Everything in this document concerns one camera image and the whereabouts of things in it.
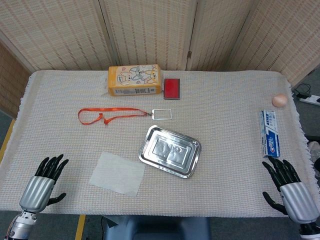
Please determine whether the yellow bunny tissue pack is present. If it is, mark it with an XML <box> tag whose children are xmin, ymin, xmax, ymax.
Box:
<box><xmin>107</xmin><ymin>63</ymin><xmax>163</xmax><ymax>97</ymax></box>

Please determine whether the brown woven screen panel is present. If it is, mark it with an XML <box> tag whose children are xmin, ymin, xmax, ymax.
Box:
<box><xmin>0</xmin><ymin>42</ymin><xmax>32</xmax><ymax>118</ymax></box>

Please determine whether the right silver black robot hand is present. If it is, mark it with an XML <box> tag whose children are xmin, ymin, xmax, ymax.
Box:
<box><xmin>261</xmin><ymin>156</ymin><xmax>320</xmax><ymax>225</ymax></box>

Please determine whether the white woven tablecloth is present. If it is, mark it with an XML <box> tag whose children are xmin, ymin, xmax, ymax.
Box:
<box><xmin>0</xmin><ymin>69</ymin><xmax>320</xmax><ymax>217</ymax></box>

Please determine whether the white shoe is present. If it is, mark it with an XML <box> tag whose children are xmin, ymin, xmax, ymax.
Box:
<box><xmin>306</xmin><ymin>141</ymin><xmax>320</xmax><ymax>173</ymax></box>

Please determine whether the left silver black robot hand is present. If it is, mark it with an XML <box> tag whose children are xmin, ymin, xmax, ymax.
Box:
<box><xmin>19</xmin><ymin>154</ymin><xmax>70</xmax><ymax>214</ymax></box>

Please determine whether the clear badge holder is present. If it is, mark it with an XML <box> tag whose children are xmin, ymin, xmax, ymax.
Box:
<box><xmin>151</xmin><ymin>108</ymin><xmax>173</xmax><ymax>121</ymax></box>

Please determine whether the silver metal tray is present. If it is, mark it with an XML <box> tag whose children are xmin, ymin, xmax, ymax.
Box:
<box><xmin>137</xmin><ymin>124</ymin><xmax>202</xmax><ymax>179</ymax></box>

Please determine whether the beige woven folding screen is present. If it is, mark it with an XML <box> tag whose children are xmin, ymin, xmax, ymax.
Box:
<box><xmin>0</xmin><ymin>0</ymin><xmax>320</xmax><ymax>87</ymax></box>

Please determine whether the blue white toothpaste box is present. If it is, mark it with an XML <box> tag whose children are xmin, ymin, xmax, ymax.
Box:
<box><xmin>258</xmin><ymin>109</ymin><xmax>281</xmax><ymax>159</ymax></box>

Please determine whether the red ink pad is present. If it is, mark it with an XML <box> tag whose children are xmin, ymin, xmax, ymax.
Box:
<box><xmin>163</xmin><ymin>77</ymin><xmax>181</xmax><ymax>101</ymax></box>

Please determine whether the white power strip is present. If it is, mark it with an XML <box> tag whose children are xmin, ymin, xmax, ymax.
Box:
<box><xmin>298</xmin><ymin>94</ymin><xmax>320</xmax><ymax>106</ymax></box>

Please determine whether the yellow marking tape strip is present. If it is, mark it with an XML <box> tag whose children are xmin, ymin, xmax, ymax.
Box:
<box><xmin>74</xmin><ymin>214</ymin><xmax>87</xmax><ymax>240</ymax></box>
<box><xmin>0</xmin><ymin>119</ymin><xmax>16</xmax><ymax>162</ymax></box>

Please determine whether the orange lanyard ribbon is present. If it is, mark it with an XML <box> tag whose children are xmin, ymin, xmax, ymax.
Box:
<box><xmin>77</xmin><ymin>107</ymin><xmax>153</xmax><ymax>126</ymax></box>

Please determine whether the black power cable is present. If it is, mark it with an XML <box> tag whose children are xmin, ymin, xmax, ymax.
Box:
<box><xmin>291</xmin><ymin>82</ymin><xmax>312</xmax><ymax>99</ymax></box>

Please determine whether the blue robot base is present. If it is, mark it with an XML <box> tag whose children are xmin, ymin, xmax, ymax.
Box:
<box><xmin>103</xmin><ymin>215</ymin><xmax>212</xmax><ymax>240</ymax></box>

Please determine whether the beige egg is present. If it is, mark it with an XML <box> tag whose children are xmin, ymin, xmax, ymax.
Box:
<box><xmin>271</xmin><ymin>93</ymin><xmax>288</xmax><ymax>108</ymax></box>

